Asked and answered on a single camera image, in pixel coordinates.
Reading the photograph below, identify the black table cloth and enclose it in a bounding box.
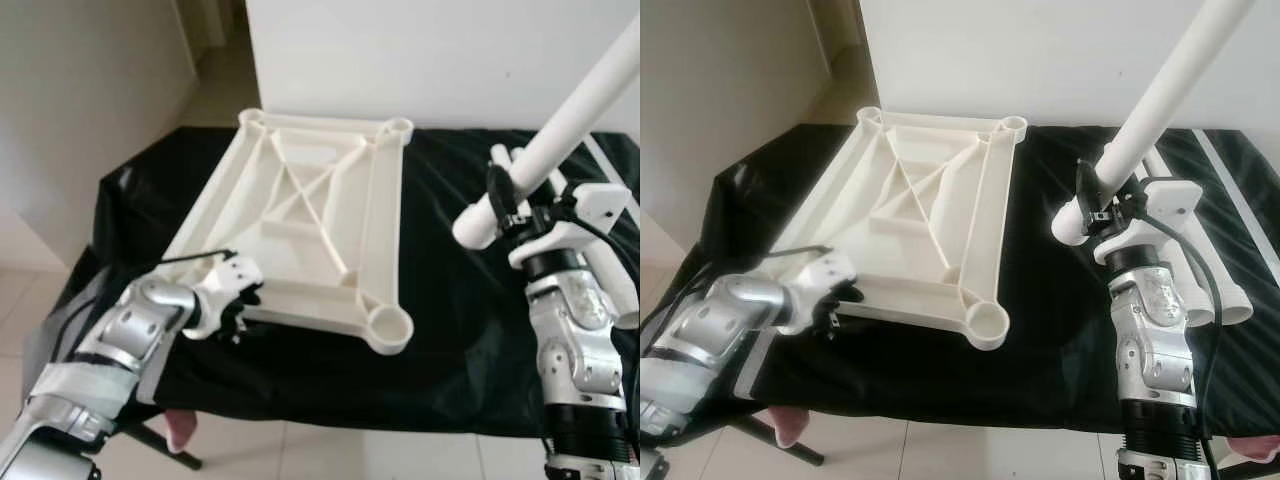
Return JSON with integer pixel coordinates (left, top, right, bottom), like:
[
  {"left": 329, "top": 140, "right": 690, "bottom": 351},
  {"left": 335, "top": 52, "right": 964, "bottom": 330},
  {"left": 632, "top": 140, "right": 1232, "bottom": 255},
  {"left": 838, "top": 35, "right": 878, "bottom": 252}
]
[
  {"left": 35, "top": 125, "right": 641, "bottom": 441},
  {"left": 690, "top": 122, "right": 1280, "bottom": 441}
]

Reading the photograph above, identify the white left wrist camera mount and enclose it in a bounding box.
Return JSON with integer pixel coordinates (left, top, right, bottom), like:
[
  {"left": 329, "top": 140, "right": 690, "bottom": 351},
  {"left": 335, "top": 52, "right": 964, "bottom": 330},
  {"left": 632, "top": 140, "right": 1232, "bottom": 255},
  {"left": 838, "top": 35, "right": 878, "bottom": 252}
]
[
  {"left": 195, "top": 255, "right": 264, "bottom": 323},
  {"left": 788, "top": 250, "right": 861, "bottom": 336}
]

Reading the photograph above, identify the pink soft item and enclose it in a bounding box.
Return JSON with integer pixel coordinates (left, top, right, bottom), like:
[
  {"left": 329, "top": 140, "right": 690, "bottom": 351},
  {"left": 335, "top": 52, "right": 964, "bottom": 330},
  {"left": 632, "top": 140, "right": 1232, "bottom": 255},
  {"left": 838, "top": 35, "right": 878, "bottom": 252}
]
[
  {"left": 163, "top": 408, "right": 201, "bottom": 453},
  {"left": 1222, "top": 433, "right": 1280, "bottom": 466},
  {"left": 765, "top": 405, "right": 809, "bottom": 449}
]

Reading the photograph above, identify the long white flat strip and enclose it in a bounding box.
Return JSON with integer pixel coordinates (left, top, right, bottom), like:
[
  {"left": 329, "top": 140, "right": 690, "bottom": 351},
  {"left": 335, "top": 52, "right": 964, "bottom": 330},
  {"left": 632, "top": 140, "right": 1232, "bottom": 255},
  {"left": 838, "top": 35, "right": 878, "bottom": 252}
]
[
  {"left": 1195, "top": 128, "right": 1280, "bottom": 261},
  {"left": 580, "top": 133, "right": 641, "bottom": 201}
]

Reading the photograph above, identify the white plastic table top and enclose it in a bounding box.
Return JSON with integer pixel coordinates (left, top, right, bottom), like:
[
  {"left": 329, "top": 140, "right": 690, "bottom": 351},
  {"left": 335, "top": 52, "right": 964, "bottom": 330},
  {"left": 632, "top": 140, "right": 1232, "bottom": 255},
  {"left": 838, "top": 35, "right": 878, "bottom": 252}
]
[
  {"left": 158, "top": 108, "right": 416, "bottom": 357},
  {"left": 765, "top": 105, "right": 1029, "bottom": 353}
]

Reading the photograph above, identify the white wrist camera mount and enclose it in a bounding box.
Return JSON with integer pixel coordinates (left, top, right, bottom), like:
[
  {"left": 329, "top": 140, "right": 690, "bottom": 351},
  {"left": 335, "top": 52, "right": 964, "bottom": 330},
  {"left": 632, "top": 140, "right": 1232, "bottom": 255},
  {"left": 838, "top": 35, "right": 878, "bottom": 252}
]
[
  {"left": 788, "top": 250, "right": 861, "bottom": 336},
  {"left": 508, "top": 183, "right": 634, "bottom": 273},
  {"left": 195, "top": 255, "right": 264, "bottom": 323},
  {"left": 1093, "top": 178, "right": 1206, "bottom": 266}
]

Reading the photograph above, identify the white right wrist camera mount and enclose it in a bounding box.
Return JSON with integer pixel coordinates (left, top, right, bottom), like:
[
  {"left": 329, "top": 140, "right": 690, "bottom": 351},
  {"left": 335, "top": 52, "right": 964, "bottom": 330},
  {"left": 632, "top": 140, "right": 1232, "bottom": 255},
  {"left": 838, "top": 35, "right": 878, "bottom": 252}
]
[
  {"left": 1093, "top": 178, "right": 1206, "bottom": 266},
  {"left": 508, "top": 183, "right": 634, "bottom": 273}
]

